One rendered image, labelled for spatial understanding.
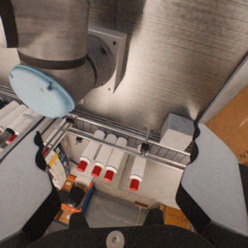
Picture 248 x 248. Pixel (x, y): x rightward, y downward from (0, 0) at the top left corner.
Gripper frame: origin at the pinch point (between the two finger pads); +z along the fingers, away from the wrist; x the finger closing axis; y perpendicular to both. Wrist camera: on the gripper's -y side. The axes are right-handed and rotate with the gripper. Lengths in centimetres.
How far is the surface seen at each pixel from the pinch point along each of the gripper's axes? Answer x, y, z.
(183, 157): 28, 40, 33
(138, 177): 5.5, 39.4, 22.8
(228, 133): 29.6, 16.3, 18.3
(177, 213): 121, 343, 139
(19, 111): -51, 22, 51
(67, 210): -149, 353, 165
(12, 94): -56, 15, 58
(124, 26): 2.3, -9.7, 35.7
